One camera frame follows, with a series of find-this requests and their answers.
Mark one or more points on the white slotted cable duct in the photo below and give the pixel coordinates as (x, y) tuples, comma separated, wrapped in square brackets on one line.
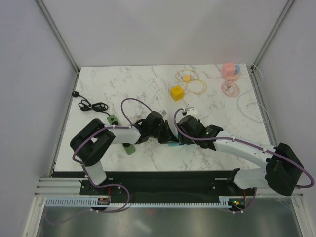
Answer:
[(95, 202)]

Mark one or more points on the pink round socket base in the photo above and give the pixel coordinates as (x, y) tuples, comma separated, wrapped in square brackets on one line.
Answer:
[(233, 78)]

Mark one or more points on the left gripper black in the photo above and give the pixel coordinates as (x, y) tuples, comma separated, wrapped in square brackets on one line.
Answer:
[(168, 136)]

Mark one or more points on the blue plug adapter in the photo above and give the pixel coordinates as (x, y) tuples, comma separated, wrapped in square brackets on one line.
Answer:
[(237, 69)]

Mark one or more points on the teal power strip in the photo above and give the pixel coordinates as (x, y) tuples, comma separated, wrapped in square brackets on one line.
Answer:
[(172, 144)]

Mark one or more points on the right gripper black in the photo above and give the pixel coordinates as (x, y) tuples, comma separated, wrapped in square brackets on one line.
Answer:
[(185, 139)]

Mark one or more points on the small orange charger plug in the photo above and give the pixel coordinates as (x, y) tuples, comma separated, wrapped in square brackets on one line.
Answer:
[(186, 78)]

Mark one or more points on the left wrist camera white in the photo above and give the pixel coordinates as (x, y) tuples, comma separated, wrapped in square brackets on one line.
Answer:
[(163, 113)]

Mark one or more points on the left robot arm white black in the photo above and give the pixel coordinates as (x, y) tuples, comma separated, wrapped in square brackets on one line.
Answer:
[(91, 143)]

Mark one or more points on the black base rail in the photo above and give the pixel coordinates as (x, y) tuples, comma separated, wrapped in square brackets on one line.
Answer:
[(161, 186)]

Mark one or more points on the yellow cube socket adapter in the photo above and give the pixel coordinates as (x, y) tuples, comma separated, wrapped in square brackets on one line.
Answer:
[(177, 93)]

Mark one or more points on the pink cube socket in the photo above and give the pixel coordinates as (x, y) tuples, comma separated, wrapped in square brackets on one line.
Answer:
[(228, 70)]

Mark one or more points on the green power strip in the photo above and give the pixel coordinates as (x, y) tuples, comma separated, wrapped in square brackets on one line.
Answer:
[(127, 137)]

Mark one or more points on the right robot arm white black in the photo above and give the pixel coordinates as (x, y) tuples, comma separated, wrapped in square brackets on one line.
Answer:
[(277, 166)]

